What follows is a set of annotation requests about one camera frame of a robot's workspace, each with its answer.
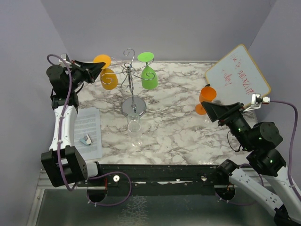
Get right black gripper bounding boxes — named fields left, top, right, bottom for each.
left=201, top=100, right=254, bottom=150

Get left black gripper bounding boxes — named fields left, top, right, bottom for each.
left=67, top=59, right=105, bottom=91

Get yellow-orange plastic wine glass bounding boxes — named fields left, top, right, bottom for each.
left=93, top=54, right=118, bottom=90

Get green plastic wine glass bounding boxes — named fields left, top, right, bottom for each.
left=137, top=52, right=158, bottom=90

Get tall clear wine glass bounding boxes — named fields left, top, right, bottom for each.
left=127, top=120, right=142, bottom=147

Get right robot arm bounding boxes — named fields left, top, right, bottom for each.
left=201, top=101, right=301, bottom=226

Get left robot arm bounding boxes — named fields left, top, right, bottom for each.
left=41, top=60, right=105, bottom=187

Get small clear wine glass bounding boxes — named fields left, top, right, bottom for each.
left=204, top=114, right=212, bottom=124

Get orange plastic wine glass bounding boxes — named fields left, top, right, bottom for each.
left=195, top=86, right=217, bottom=115

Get chrome wine glass rack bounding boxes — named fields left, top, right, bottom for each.
left=101, top=48, right=157, bottom=116

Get short clear glass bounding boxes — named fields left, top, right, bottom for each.
left=127, top=112, right=141, bottom=124

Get printed paper sheets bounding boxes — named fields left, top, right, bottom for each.
left=74, top=107, right=103, bottom=161

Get small white blue clip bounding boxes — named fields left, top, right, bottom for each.
left=79, top=134, right=93, bottom=146

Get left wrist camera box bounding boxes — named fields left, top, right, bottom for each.
left=60, top=53, right=70, bottom=62

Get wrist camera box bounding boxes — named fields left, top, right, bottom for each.
left=243, top=94, right=270, bottom=112
left=60, top=53, right=70, bottom=62

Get whiteboard with yellow frame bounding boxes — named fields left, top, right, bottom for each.
left=205, top=44, right=271, bottom=106

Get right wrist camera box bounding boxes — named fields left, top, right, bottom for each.
left=243, top=94, right=270, bottom=112

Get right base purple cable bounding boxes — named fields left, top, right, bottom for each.
left=215, top=163, right=265, bottom=207

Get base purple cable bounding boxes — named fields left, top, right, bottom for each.
left=86, top=171, right=132, bottom=208
left=215, top=163, right=265, bottom=207

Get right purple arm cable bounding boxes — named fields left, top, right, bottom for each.
left=269, top=100, right=301, bottom=201

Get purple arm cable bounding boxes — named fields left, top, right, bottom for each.
left=269, top=100, right=301, bottom=201
left=47, top=54, right=77, bottom=192

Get black front mounting rail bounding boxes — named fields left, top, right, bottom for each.
left=79, top=164, right=229, bottom=196

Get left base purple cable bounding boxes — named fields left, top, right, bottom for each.
left=86, top=171, right=132, bottom=208

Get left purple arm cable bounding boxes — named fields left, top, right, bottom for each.
left=47, top=54, right=77, bottom=192

